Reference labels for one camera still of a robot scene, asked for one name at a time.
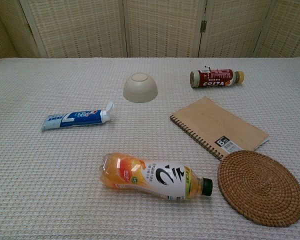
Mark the wicker folding screen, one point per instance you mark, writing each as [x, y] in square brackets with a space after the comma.
[160, 27]

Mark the red Costa coffee bottle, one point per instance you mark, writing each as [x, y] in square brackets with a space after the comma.
[215, 78]

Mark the blue white toothpaste tube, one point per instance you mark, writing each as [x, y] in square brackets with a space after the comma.
[72, 119]

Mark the cream ceramic bowl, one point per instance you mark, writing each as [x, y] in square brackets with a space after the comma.
[140, 88]

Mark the kraft spiral notebook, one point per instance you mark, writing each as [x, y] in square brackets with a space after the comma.
[217, 122]

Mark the brass screen hinge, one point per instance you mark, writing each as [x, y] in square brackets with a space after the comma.
[203, 26]

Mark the white woven tablecloth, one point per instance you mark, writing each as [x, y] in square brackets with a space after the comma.
[65, 175]

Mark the orange juice plastic bottle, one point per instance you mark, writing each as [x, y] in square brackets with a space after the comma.
[150, 176]

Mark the round woven rattan coaster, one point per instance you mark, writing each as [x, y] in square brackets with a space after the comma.
[261, 188]

